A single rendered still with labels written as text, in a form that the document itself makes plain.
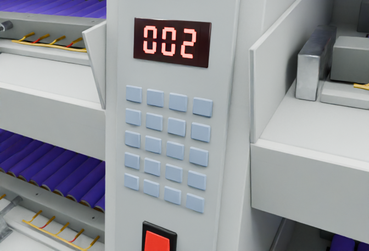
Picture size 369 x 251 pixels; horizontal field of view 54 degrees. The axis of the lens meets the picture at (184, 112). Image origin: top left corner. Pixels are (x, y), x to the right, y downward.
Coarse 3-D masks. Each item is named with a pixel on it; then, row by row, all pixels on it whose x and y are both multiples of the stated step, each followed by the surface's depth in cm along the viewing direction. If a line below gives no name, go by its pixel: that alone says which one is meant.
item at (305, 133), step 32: (320, 0) 26; (288, 32) 20; (320, 32) 22; (352, 32) 29; (256, 64) 16; (288, 64) 21; (320, 64) 20; (352, 64) 21; (256, 96) 17; (288, 96) 21; (320, 96) 21; (352, 96) 19; (256, 128) 17; (288, 128) 19; (320, 128) 18; (352, 128) 18; (256, 160) 18; (288, 160) 17; (320, 160) 16; (352, 160) 16; (256, 192) 19; (288, 192) 18; (320, 192) 17; (352, 192) 16; (320, 224) 18; (352, 224) 17
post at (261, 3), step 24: (240, 0) 17; (264, 0) 16; (288, 0) 19; (240, 24) 17; (264, 24) 17; (240, 48) 17; (240, 72) 17; (240, 96) 18; (240, 120) 18; (240, 144) 18; (240, 168) 18; (240, 192) 19; (240, 216) 19; (264, 216) 24; (240, 240) 20; (264, 240) 25
